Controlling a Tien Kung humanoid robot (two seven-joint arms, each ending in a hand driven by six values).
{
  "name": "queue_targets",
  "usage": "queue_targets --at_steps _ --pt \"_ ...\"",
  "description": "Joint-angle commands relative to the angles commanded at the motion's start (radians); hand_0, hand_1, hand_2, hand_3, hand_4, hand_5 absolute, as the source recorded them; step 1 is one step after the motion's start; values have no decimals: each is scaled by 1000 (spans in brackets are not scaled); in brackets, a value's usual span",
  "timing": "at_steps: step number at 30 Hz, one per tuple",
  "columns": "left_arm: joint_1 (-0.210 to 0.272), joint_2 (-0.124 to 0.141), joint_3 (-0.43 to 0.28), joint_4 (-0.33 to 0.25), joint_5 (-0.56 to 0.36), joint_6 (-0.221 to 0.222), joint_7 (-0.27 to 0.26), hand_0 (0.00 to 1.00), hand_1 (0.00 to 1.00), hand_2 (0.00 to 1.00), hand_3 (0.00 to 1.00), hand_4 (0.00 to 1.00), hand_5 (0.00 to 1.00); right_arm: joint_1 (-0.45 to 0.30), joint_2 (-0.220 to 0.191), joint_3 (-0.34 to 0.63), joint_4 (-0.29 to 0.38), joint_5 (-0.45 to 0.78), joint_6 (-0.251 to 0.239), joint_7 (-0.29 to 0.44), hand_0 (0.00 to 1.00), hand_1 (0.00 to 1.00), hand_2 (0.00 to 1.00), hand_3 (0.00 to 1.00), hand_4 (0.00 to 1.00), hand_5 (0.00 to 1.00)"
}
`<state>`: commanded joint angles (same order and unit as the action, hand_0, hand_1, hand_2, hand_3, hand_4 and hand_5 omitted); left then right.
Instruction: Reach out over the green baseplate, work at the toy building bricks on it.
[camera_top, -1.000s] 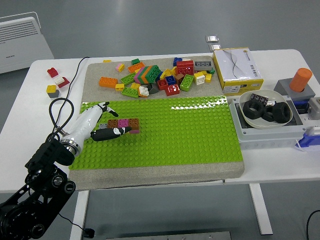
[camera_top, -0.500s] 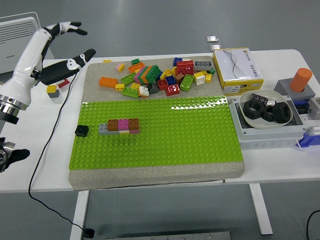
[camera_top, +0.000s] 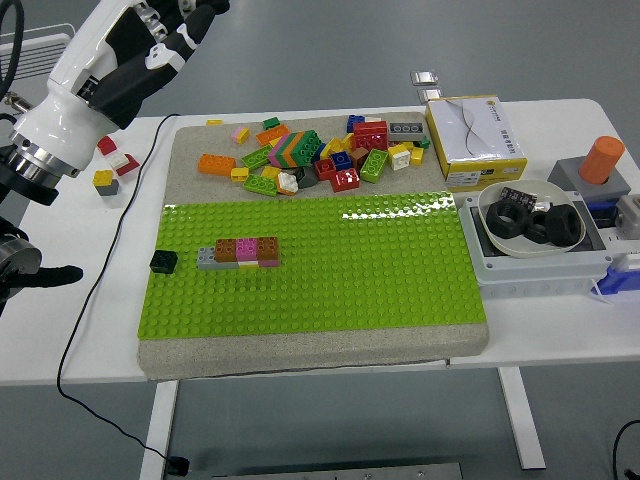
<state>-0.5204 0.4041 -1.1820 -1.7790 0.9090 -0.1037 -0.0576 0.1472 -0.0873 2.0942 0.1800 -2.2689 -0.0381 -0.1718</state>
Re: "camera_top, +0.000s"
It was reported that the green long toy brick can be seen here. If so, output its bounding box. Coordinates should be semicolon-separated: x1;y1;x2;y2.
241;144;275;170
242;173;279;197
359;148;390;185

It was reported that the green studded baseplate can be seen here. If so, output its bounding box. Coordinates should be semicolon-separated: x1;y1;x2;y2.
135;192;489;337

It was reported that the small black nut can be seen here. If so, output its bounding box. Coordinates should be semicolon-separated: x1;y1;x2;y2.
523;212;551;245

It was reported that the brown square toy brick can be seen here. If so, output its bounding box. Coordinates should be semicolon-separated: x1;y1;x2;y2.
214;238;239;263

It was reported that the orange long toy brick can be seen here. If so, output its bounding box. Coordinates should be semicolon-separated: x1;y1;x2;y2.
255;123;291;147
197;153;237;177

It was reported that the large black nut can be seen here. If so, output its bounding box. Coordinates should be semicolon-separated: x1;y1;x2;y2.
543;203;586;249
485;200;530;244

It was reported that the white zip tie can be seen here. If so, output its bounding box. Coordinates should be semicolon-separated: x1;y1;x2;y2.
589;279;614;307

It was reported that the grey white junction box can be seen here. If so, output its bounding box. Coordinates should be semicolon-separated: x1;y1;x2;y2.
457;192;614;301

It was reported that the red sloped toy brick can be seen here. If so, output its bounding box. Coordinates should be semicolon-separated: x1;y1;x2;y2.
115;153;141;177

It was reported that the black square toy brick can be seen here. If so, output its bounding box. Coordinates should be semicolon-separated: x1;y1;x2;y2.
149;248;179;275

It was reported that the glossy red toy brick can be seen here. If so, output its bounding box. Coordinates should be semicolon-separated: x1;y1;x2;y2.
329;168;361;194

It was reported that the thin black cord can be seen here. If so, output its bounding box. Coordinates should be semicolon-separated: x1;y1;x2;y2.
56;112;182;464

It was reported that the light grey long toy brick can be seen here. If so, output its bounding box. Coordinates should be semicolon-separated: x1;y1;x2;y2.
196;246;240;271

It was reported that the grey-brown mat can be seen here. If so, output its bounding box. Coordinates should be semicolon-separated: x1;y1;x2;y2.
136;110;491;381

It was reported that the white bowl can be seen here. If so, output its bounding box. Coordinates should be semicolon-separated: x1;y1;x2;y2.
476;178;587;260

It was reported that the grey long brick with holes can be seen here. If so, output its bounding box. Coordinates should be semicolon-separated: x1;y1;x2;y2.
388;121;426;142

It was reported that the red square toy brick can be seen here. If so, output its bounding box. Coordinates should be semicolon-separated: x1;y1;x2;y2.
313;157;339;181

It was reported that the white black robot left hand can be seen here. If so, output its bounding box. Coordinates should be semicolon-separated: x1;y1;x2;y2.
13;0;232;172

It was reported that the yellow white cardboard box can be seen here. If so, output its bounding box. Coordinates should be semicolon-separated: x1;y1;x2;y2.
424;94;529;192

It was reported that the orange-brown square toy brick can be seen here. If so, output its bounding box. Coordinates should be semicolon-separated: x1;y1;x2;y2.
255;236;280;262

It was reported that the white table leg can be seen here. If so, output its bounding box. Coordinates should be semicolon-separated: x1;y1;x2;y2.
497;367;546;471
138;379;180;480

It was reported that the white panel heater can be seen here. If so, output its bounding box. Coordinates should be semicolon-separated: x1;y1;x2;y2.
0;24;76;101

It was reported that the large red toy brick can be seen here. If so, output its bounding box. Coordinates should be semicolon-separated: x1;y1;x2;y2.
352;120;390;151

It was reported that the blue white device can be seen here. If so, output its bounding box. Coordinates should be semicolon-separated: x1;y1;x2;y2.
597;254;640;301

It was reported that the grey metal plate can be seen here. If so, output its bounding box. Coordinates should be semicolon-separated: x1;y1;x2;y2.
212;462;464;480

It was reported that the dark circuit board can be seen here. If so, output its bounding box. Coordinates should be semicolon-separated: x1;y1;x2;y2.
499;186;539;210

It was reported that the grey connector housing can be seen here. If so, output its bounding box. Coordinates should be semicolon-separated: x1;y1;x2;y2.
614;194;640;241

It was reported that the orange cylinder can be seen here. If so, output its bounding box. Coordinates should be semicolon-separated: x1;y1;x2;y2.
578;134;626;186

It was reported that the dark grey sloped brick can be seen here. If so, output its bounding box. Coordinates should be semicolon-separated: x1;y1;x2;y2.
292;166;320;190

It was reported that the pink square toy brick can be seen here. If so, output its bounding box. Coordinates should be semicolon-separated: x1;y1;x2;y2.
235;237;260;262

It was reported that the black floor cable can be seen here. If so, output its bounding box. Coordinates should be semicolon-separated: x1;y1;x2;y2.
612;419;640;480

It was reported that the grey block with hole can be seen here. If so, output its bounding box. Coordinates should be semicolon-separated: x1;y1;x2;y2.
547;157;632;202

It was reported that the multicolour layered brick stack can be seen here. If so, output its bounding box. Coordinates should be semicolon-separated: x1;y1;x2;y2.
267;129;324;169

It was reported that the yellow sloped toy brick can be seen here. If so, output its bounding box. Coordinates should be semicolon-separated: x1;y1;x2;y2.
319;137;346;161

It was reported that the white orange toy brick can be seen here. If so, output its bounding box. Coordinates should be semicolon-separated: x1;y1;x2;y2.
275;171;300;196

